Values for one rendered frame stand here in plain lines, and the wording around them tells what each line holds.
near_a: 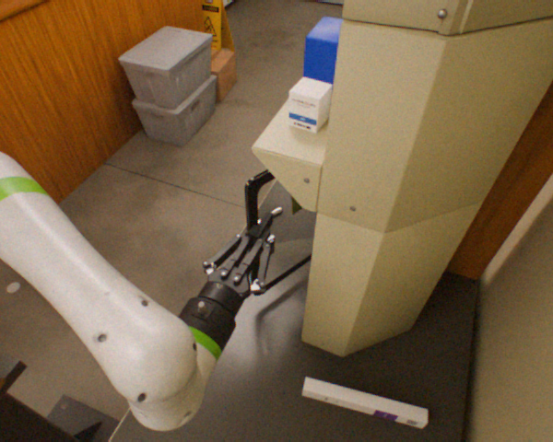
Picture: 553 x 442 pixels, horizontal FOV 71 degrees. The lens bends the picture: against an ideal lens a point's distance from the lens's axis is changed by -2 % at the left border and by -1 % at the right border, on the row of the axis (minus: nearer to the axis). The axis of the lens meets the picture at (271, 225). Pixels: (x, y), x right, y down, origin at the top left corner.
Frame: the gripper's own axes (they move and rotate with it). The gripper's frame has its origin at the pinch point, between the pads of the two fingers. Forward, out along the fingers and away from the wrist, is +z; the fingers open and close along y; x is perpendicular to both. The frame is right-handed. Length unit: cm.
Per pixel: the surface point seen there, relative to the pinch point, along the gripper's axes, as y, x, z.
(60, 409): 87, 126, -35
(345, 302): -19.7, 9.7, -3.9
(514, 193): -47, 1, 33
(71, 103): 183, 74, 107
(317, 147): -9.6, -23.0, 0.0
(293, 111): -4.1, -25.7, 3.7
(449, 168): -28.5, -23.8, 1.9
